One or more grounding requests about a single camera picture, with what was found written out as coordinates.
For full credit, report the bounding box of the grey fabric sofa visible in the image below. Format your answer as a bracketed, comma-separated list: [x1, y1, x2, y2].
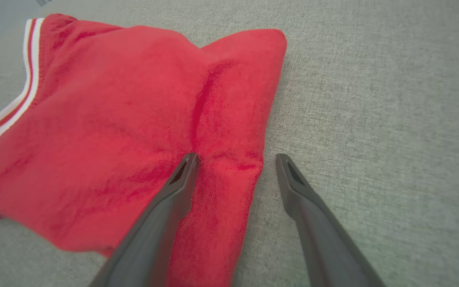
[0, 0, 459, 287]

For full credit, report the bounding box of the red white basketball jersey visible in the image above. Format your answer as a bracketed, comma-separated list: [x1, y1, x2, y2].
[0, 13, 288, 287]

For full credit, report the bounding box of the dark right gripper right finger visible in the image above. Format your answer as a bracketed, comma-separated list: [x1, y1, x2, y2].
[275, 153, 386, 287]

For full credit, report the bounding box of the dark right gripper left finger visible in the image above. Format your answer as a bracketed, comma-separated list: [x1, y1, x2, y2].
[90, 152, 200, 287]

